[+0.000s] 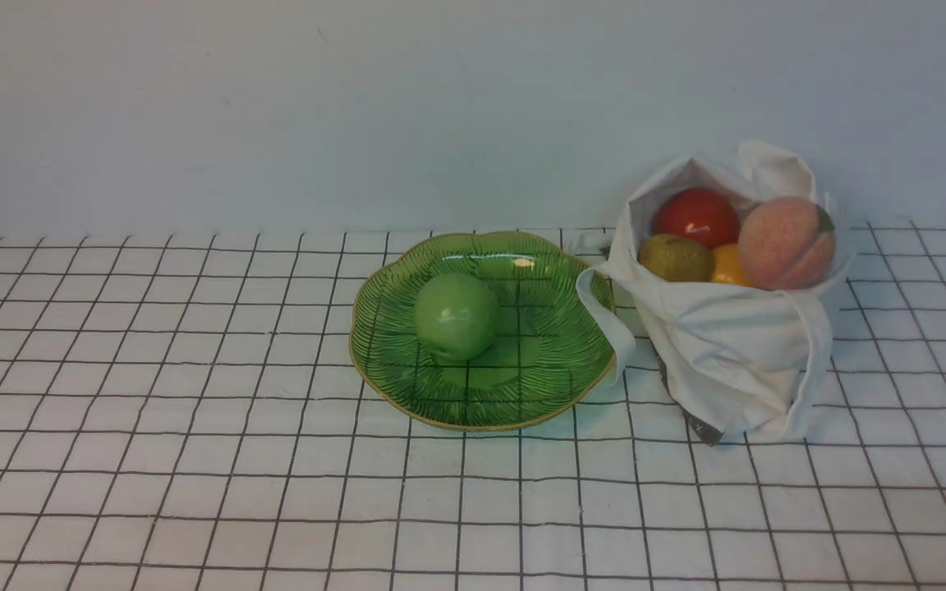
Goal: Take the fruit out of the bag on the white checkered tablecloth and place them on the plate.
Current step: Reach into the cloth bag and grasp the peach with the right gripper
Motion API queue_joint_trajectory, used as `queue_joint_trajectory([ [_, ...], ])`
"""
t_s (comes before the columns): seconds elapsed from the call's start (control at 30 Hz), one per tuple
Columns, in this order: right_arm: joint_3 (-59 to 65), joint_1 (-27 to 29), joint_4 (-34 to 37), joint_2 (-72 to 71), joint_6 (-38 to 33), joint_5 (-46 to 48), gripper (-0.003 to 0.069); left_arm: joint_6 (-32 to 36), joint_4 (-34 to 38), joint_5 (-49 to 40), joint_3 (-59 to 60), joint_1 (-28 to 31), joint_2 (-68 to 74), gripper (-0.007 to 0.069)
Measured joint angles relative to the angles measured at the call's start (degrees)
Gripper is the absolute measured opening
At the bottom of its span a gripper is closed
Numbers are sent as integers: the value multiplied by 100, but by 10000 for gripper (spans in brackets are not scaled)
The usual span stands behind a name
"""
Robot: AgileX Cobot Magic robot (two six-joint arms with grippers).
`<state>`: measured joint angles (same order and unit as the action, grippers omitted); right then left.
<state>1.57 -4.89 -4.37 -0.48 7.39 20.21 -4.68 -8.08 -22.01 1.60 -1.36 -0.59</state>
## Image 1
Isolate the green apple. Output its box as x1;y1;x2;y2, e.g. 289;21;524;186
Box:
414;273;502;364

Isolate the pink peach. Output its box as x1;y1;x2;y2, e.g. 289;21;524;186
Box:
738;197;837;291

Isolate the red apple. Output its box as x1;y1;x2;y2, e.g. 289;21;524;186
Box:
652;188;741;250

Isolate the brown-green kiwi fruit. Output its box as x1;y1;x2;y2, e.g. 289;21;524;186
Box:
637;233;714;283

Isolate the white cloth tote bag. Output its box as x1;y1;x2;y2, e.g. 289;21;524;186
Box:
574;140;856;445

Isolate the green leaf-shaped ceramic plate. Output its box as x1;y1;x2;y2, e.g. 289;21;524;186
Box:
349;231;617;431

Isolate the white grid tablecloth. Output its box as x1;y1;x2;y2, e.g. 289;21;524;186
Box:
0;222;946;590

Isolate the orange fruit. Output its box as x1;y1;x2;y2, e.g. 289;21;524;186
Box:
710;243;752;287

